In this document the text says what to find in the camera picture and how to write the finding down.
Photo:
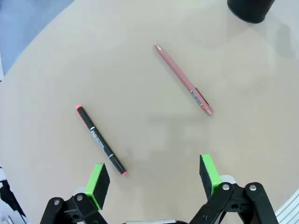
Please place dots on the black marker pink ends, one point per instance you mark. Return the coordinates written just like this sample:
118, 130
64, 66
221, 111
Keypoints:
100, 140

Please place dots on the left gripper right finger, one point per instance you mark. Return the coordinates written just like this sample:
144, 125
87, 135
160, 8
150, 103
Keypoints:
211, 177

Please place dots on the black mesh pen holder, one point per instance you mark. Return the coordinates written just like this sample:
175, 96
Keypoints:
251, 11

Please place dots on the white ribbed panel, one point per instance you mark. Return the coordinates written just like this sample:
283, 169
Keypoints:
289, 210

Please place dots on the black white floor equipment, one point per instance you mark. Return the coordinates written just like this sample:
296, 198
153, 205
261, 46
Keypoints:
7, 193

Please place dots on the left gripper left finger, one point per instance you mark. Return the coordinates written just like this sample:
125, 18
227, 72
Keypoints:
93, 184

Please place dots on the dark red pen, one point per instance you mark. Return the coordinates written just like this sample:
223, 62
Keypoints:
180, 77

